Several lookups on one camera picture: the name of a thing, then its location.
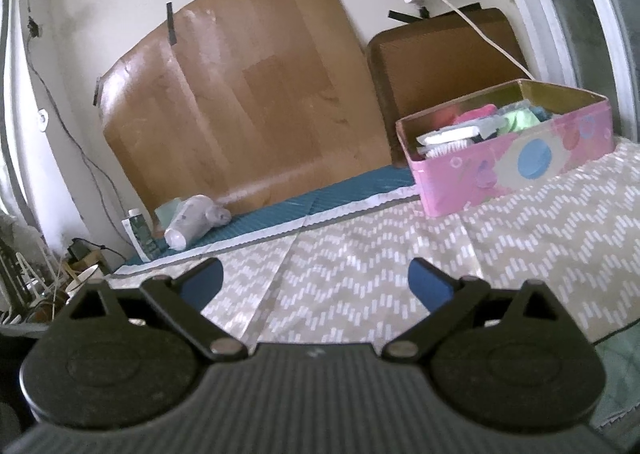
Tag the light green cloth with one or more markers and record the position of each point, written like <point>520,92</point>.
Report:
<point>520,119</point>

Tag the pink tin box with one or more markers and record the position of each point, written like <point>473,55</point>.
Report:
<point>475,178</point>

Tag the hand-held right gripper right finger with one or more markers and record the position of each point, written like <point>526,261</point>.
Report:
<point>430,284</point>

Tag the beige chevron tablecloth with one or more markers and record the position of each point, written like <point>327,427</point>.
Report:
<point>375,259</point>

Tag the brown woven tray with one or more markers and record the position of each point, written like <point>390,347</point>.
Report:
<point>440,68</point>

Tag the black tape strip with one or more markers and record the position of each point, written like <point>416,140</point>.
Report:
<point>407,14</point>
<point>172,23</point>

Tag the paper cups in plastic bag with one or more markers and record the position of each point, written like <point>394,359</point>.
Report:
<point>192,221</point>

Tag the green patterned mat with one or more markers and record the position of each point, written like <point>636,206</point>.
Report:
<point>620,374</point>

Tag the pale green cup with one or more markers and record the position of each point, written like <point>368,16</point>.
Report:
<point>165,211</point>

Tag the green white drink carton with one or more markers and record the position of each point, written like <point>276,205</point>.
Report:
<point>142,236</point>

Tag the wood pattern board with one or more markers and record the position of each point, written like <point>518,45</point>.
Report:
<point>240,108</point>

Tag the white window frame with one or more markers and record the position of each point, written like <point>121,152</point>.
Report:
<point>540,8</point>

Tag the white tissue packet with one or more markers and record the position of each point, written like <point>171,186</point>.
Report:
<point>450,134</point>

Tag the black power adapter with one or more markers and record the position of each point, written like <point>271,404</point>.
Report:
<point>80,249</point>

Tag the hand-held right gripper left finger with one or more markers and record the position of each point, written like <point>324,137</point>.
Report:
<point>202,284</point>

